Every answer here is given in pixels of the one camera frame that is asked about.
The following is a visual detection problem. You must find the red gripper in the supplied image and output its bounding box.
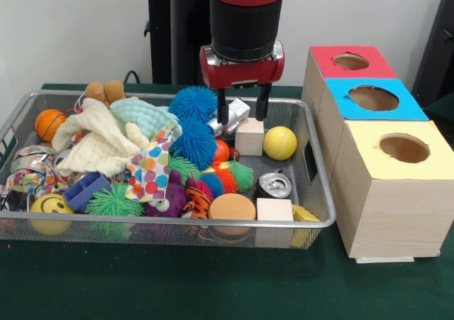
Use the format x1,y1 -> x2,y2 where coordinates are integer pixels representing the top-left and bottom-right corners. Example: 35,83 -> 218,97
199,40 -> 285,126

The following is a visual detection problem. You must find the blue fuzzy toy with eyes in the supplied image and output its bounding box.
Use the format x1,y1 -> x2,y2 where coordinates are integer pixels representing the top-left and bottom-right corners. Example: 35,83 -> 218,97
168,86 -> 218,124

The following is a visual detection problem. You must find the polka dot cloth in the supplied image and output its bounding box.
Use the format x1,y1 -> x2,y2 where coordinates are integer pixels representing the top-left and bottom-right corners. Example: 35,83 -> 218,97
126,125 -> 178,202

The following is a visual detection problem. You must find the brown plush toy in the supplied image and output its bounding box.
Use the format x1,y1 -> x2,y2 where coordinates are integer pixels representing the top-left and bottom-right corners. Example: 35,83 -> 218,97
85,79 -> 127,106

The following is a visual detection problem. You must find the cream knitted cloth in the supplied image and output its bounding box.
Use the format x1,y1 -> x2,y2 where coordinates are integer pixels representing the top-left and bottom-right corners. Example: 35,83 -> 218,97
51,98 -> 150,179

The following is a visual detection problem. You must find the clear mesh bin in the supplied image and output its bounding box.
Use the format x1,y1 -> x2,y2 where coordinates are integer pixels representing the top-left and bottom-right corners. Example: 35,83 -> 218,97
0,89 -> 337,250

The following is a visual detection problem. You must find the wooden box with three holes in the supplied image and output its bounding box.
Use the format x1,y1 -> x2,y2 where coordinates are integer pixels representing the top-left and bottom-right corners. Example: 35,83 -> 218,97
301,45 -> 454,264

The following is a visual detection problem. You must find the plain yellow ball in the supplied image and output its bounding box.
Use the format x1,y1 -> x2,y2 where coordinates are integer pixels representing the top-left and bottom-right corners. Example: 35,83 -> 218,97
263,126 -> 298,161

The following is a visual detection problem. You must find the mint green knitted cloth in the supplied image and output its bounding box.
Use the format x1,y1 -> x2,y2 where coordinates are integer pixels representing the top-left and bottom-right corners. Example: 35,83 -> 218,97
110,96 -> 182,140

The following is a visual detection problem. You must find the purple spiky ball with eyes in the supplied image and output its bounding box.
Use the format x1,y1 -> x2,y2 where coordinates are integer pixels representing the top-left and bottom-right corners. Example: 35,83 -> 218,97
143,180 -> 189,218

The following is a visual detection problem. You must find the green spiky ball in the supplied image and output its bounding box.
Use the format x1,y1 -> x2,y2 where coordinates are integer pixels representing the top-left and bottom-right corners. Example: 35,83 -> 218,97
85,183 -> 145,237

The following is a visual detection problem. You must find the small orange basketball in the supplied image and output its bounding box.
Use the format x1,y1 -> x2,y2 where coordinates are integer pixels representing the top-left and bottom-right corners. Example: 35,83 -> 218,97
34,109 -> 67,143

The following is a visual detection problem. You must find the black chair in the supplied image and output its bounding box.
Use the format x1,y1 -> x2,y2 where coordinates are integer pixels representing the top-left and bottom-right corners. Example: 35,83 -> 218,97
411,0 -> 454,109

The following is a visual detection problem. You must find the yellow smiley ball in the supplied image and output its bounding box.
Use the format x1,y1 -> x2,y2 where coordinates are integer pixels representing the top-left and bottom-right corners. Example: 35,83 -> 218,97
30,194 -> 74,236

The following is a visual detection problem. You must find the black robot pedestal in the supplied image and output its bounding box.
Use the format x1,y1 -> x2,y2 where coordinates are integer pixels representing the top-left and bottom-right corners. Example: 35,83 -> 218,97
137,0 -> 286,87

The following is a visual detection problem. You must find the black cable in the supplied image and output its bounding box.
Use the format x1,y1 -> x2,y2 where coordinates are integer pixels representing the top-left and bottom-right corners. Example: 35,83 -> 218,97
123,70 -> 143,85

